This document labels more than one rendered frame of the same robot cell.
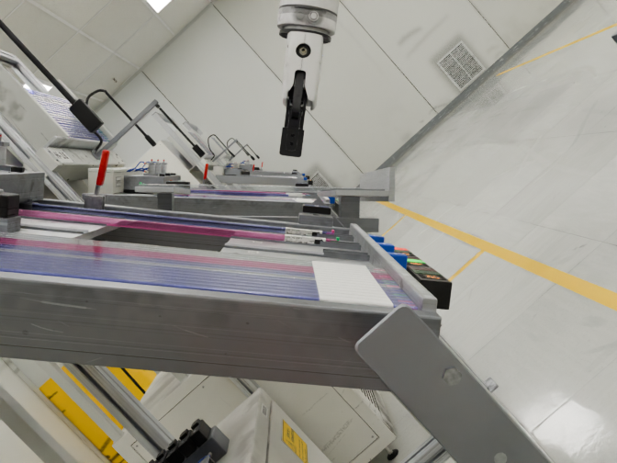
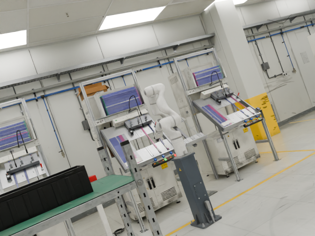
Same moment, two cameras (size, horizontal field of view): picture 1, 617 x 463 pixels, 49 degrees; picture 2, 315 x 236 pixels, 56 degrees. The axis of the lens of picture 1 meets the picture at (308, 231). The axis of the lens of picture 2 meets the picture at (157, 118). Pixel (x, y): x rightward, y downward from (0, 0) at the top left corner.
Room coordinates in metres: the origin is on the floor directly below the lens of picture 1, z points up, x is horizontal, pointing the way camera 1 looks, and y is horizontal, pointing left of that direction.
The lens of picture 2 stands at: (-0.57, -3.21, 1.14)
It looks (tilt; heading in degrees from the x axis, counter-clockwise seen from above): 0 degrees down; 62
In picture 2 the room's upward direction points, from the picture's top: 20 degrees counter-clockwise
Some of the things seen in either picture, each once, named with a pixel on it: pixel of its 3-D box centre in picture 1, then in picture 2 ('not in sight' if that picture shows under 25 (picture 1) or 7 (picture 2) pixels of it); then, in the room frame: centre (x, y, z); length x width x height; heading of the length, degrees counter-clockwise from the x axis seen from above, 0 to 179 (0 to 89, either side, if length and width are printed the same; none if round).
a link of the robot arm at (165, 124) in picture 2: not in sight; (169, 128); (0.89, -0.62, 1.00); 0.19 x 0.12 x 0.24; 170
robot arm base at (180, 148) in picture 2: not in sight; (179, 147); (0.92, -0.63, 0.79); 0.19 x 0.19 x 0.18
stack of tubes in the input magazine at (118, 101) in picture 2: not in sight; (121, 100); (0.94, 0.47, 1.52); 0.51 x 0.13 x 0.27; 177
